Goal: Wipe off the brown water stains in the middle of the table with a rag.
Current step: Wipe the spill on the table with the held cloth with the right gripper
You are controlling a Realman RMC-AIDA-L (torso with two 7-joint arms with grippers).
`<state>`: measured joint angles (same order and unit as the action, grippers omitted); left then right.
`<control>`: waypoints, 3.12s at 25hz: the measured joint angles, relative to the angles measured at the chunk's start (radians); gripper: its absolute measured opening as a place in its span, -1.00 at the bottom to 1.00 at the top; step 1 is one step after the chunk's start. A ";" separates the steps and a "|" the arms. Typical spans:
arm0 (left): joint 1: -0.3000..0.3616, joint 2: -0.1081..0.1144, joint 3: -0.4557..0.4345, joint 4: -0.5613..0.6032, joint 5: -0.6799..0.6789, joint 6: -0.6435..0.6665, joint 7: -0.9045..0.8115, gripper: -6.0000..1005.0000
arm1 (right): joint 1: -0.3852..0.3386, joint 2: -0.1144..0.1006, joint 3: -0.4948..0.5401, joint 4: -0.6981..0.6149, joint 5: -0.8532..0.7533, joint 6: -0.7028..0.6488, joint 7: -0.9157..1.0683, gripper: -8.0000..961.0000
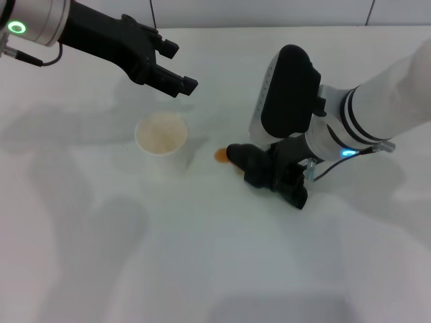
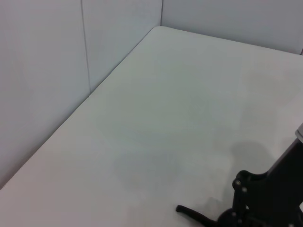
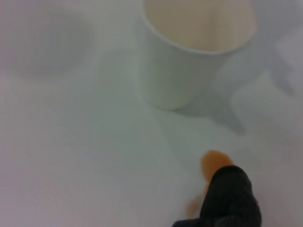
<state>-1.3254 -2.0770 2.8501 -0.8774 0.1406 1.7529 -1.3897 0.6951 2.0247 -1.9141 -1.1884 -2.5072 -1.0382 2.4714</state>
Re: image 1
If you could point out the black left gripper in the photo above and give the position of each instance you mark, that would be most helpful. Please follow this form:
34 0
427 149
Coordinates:
107 40

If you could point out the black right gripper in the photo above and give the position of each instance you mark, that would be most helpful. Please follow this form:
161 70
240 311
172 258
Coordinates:
293 151

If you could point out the dark blue rag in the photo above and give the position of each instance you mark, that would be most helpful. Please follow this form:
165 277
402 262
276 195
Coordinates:
256 165

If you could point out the white paper cup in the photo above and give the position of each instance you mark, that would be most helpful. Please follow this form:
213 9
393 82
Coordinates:
161 138

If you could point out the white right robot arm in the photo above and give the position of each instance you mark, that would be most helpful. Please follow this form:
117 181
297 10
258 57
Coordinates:
377 104

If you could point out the brown water stain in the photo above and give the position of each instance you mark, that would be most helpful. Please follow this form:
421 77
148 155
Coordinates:
221 155

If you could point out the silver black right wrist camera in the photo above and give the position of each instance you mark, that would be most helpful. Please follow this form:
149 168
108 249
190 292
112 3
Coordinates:
289 94

